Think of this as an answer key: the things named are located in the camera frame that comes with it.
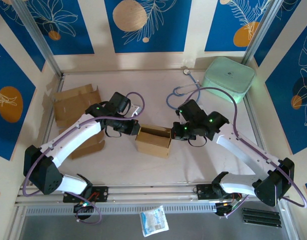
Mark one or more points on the brown cardboard mailer box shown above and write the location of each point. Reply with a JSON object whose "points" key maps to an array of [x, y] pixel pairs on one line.
{"points": [[68, 105], [153, 147]]}

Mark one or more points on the mint green zip case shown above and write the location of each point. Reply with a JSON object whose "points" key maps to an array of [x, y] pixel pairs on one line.
{"points": [[228, 77]]}

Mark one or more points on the black ridged block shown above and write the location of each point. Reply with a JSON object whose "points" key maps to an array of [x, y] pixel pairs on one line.
{"points": [[261, 217]]}

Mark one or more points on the small black electronics board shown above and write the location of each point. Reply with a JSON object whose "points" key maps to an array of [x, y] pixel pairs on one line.
{"points": [[222, 208], [83, 207]]}

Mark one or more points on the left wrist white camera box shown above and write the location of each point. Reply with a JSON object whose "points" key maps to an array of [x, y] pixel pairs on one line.
{"points": [[136, 110]]}

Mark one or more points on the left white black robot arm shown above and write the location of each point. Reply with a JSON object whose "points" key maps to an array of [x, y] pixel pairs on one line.
{"points": [[73, 137]]}

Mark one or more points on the aluminium rail frame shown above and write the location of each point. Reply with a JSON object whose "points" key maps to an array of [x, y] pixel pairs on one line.
{"points": [[153, 193]]}

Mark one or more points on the blue white plastic packet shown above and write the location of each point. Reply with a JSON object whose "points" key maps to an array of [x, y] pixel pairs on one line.
{"points": [[153, 220]]}

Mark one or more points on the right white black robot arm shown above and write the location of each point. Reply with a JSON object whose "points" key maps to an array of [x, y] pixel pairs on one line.
{"points": [[243, 150]]}

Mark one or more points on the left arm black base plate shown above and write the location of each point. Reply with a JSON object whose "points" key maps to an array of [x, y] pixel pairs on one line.
{"points": [[101, 193]]}

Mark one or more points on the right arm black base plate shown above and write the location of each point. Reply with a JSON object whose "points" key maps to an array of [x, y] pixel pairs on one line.
{"points": [[203, 192]]}

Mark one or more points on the blue stethoscope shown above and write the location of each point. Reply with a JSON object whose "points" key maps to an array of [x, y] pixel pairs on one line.
{"points": [[186, 72]]}

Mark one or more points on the aluminium corner post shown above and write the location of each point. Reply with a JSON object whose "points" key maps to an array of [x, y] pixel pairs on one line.
{"points": [[39, 37], [263, 30]]}

